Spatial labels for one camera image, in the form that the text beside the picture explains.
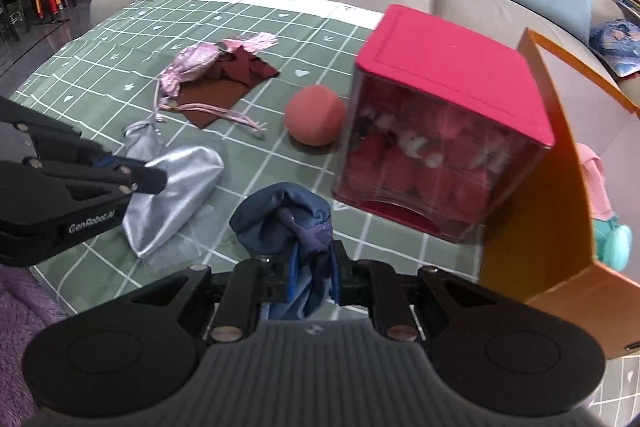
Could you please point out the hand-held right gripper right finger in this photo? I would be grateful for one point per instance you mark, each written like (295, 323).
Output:
(334, 272)

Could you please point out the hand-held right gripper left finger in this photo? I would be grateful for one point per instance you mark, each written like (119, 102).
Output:
(291, 279)

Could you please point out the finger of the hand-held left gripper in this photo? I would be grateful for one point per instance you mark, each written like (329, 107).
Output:
(60, 142)
(75, 192)

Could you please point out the dark blue cloth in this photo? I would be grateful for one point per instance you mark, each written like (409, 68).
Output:
(280, 217)

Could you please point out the silver fabric pouch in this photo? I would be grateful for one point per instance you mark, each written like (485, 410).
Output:
(175, 192)

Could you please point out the pink satin tassel pouch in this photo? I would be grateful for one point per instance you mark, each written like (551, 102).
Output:
(192, 62)

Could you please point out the pink foam ball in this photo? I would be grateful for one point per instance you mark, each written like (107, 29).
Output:
(315, 117)

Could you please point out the maroon cloth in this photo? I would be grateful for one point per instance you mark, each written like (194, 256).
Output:
(220, 92)

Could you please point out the orange cardboard box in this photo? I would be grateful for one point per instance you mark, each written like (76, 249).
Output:
(540, 207)

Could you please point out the teal and pink plush doll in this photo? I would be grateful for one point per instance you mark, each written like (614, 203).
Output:
(597, 187)

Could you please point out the purple shaggy rug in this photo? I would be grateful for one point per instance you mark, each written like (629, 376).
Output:
(20, 307)

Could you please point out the red box with clear sides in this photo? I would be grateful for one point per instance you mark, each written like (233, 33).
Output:
(450, 67)

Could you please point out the blue printed pillow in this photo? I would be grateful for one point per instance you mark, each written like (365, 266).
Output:
(617, 47)

